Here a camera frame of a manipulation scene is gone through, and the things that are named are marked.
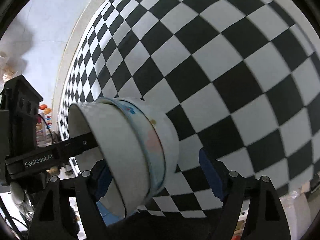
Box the white bowl rear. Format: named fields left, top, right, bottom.
left=119, top=98, right=179, bottom=174

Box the white bowl front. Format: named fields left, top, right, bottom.
left=68, top=102, right=150, bottom=218

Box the white bowl blue rim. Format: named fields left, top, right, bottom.
left=96, top=97, right=166, bottom=194

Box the black white checkered tablecloth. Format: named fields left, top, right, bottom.
left=59, top=0, right=319, bottom=218

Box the colourful wall sticker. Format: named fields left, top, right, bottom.
left=36, top=104, right=53, bottom=147

